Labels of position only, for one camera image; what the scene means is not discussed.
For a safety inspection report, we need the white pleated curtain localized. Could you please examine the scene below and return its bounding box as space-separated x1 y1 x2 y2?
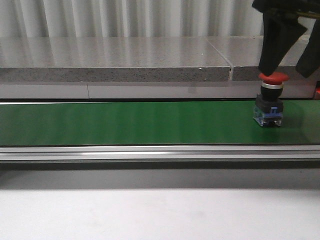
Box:
0 0 263 38

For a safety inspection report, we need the grey stone slab right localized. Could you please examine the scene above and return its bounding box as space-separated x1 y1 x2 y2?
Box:
207 36 320 82

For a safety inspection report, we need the grey stone slab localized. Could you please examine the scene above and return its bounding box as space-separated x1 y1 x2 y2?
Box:
207 36 320 82
0 37 231 84

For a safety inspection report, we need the red mushroom push button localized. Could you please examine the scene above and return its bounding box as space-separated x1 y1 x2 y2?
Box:
253 72 289 127

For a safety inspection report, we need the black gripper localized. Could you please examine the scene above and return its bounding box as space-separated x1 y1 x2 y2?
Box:
252 0 320 78

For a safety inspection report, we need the aluminium conveyor side rail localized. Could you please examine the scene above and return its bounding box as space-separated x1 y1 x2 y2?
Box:
0 144 320 164

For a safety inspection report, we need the grey stone slab left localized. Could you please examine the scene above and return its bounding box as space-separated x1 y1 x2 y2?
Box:
0 37 231 84

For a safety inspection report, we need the green conveyor belt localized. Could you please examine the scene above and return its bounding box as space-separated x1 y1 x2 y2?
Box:
0 100 320 146

